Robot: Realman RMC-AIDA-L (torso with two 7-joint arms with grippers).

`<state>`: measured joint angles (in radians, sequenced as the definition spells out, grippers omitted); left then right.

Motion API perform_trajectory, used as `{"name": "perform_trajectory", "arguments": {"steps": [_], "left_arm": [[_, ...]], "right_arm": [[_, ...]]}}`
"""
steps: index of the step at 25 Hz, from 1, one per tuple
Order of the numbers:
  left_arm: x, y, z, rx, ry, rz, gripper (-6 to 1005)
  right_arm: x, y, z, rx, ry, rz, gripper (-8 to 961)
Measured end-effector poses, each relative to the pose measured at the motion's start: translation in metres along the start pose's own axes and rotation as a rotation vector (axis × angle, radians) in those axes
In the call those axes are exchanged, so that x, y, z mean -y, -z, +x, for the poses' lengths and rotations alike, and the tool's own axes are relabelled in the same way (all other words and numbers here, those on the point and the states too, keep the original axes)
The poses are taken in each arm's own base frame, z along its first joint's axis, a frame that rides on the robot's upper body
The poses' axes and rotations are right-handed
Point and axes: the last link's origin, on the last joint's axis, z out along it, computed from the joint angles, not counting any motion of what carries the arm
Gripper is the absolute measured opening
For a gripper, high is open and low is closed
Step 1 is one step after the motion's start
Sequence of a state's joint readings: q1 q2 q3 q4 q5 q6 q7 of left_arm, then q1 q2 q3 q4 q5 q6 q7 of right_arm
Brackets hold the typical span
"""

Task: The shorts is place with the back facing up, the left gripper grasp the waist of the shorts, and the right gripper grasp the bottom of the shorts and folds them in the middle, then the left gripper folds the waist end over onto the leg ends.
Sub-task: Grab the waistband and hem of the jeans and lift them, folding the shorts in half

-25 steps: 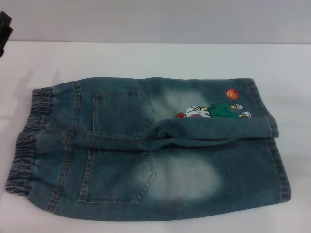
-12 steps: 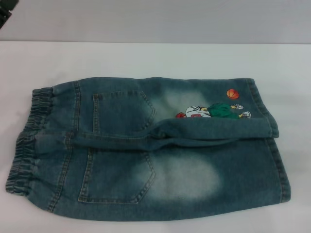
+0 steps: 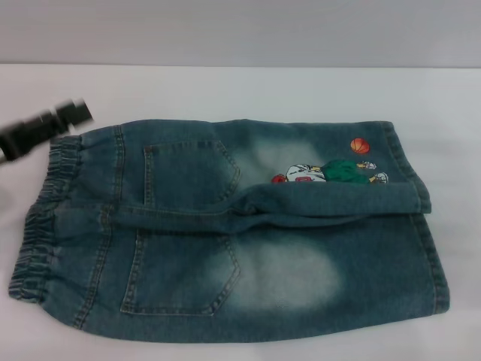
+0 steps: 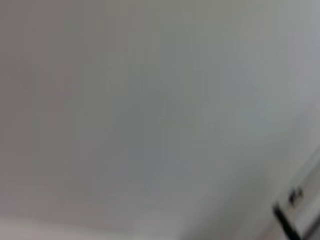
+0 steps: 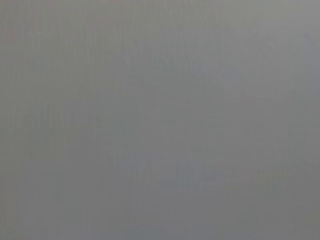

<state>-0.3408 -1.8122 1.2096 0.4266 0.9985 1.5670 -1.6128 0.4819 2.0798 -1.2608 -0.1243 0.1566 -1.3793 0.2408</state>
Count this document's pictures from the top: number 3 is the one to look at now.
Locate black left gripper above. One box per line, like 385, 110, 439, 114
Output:
0, 96, 95, 163

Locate blue denim shorts cartoon print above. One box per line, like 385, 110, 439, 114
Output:
8, 118, 451, 361

